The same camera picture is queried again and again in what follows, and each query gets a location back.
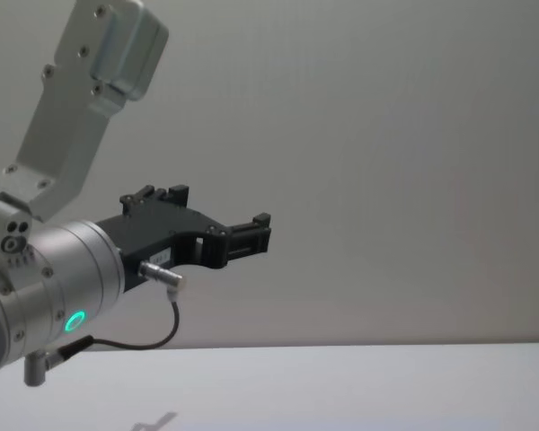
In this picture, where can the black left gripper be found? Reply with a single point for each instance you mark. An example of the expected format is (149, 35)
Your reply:
(157, 233)

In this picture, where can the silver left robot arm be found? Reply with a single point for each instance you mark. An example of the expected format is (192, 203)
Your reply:
(67, 139)

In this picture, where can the white curtain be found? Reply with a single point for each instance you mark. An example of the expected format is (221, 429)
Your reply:
(364, 148)

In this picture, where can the white table cloth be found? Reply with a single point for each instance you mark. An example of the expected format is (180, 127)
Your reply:
(323, 390)

